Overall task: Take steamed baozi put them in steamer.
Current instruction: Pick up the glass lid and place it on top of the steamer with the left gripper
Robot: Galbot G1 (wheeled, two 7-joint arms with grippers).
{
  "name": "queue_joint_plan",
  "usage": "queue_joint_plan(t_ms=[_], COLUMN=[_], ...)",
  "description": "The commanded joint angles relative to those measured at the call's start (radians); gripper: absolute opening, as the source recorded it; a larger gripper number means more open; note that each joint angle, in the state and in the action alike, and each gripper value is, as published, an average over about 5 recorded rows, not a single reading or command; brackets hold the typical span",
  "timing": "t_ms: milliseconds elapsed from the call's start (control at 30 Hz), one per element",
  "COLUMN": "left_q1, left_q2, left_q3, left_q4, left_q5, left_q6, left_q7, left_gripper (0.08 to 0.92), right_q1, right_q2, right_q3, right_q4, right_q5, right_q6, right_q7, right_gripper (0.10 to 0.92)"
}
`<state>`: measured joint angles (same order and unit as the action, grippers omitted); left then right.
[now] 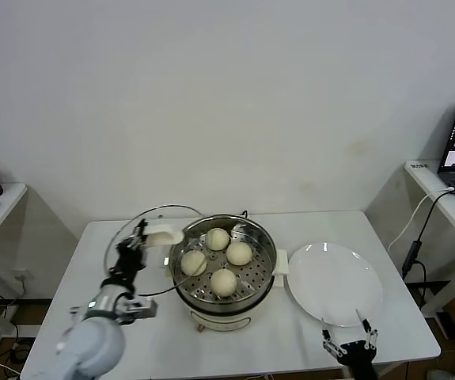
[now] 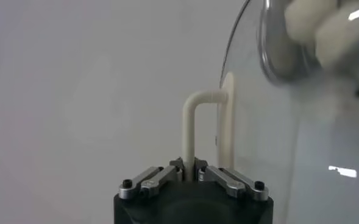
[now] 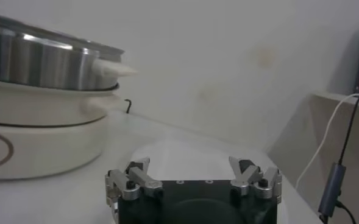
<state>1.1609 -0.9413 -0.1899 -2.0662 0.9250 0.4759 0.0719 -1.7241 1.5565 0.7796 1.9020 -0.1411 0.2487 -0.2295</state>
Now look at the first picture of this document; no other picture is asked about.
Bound white electric cooker pot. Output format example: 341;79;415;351
157;245;290;332

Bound glass lid with white handle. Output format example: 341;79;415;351
103;203;197;296

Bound perforated steel steamer basket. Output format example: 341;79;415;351
170;214;279;314

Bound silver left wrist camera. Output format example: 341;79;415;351
116;297;159;325

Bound white steamed baozi bun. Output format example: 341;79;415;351
226;241;252;266
180;249;207;277
210;268;238;298
205;227;231;252

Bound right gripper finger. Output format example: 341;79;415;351
320;318;346;356
355;309;380;352

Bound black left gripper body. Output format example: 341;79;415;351
109;237;148;287

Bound white side table with label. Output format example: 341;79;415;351
404;159;455;341

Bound white laptop cable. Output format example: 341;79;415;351
387;188;455;253

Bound black cable with adapter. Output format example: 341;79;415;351
402;189;455;310

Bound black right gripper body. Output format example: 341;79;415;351
336;340;378;380

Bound white round plate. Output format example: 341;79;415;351
288;242;385;328

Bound grey shoe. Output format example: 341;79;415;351
427;367;455;380

